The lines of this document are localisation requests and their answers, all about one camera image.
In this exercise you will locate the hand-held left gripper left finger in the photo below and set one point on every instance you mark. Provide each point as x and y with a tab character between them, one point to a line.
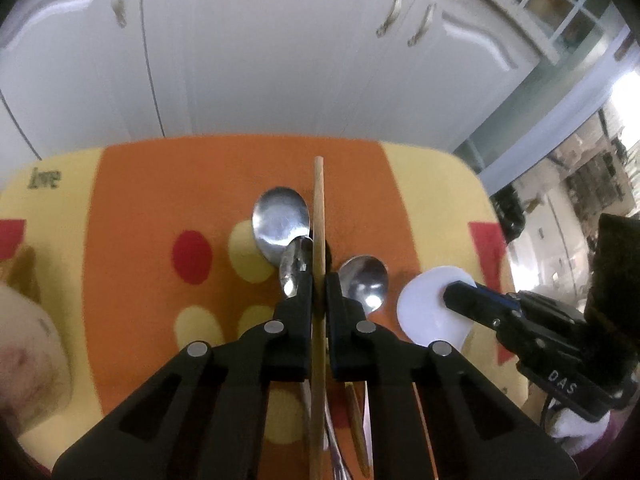
300	320

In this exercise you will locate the large steel spoon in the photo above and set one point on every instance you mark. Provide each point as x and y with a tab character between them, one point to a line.
280	220

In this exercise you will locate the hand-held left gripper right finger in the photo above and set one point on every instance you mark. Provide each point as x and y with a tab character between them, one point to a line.
336	320

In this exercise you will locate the small steel spoon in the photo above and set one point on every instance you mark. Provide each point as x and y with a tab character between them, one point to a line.
362	280

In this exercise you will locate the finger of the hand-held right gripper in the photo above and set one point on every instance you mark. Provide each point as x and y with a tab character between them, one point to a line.
500	296
470	305

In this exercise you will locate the white framed glass door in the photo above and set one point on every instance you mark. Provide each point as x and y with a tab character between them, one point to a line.
555	0

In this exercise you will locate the steel fork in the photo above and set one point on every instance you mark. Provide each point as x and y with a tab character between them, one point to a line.
334	440

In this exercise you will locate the orange yellow checkered cloth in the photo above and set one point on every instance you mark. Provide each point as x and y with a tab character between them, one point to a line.
140	240

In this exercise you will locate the white plastic spoon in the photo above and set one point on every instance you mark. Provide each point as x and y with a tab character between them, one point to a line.
425	305

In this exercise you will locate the person's right hand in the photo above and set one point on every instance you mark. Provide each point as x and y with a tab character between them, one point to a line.
580	427

